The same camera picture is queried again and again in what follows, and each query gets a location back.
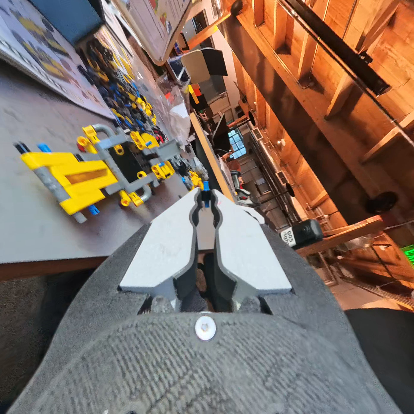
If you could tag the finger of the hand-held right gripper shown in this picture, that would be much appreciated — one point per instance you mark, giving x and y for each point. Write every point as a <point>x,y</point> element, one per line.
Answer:
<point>255,215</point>

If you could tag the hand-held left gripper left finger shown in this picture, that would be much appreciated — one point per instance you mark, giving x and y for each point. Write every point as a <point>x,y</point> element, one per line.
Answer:
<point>161,255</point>

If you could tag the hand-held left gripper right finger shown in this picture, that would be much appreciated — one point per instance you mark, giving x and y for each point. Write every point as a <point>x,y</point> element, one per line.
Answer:
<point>249,255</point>

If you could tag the black connector piece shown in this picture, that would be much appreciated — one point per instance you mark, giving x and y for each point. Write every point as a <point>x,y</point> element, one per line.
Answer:
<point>206,194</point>

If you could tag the grey desk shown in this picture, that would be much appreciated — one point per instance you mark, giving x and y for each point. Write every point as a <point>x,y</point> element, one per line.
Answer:
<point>32,233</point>

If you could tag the dark table with wooden edge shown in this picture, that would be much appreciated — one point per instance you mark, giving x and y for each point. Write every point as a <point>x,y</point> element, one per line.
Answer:
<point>207,145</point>

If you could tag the green exit sign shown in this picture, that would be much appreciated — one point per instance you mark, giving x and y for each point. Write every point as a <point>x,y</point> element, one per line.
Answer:
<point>408,254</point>

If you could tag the yellow grey brick vehicle model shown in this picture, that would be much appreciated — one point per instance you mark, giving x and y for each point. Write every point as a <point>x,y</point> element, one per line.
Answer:
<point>87,174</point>

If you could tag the clear bag with red print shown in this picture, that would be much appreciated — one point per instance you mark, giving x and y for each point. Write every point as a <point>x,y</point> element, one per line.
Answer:
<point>173,92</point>

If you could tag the person's black jacket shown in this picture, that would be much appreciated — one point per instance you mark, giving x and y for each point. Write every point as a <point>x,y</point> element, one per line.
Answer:
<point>388,355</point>

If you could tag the pile of loose building pieces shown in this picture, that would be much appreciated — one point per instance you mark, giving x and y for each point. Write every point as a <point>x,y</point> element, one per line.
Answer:
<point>113,90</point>

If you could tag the open instruction booklet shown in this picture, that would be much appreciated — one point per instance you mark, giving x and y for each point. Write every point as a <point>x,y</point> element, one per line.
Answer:
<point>38,55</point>

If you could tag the blue cardboard kit box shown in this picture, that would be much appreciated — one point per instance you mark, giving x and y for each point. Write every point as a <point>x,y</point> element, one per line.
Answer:
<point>71,19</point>

